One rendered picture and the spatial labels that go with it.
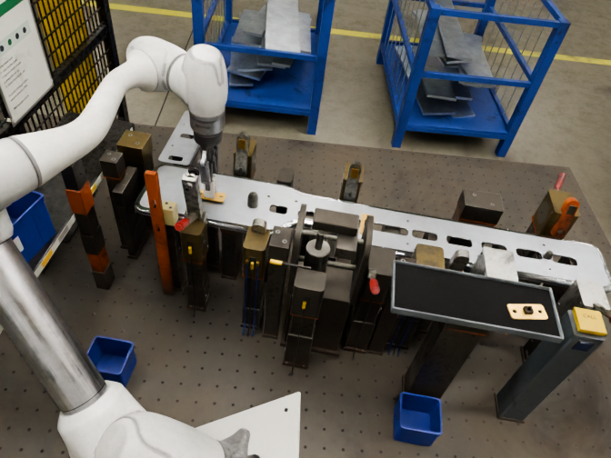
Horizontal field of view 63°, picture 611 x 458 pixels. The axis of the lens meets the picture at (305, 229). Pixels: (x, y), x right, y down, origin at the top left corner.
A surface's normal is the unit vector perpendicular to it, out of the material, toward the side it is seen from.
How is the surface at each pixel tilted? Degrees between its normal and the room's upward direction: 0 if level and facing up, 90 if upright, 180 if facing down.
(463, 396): 0
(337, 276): 0
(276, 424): 45
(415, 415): 0
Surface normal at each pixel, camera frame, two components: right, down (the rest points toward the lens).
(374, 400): 0.11, -0.68
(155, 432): 0.49, -0.76
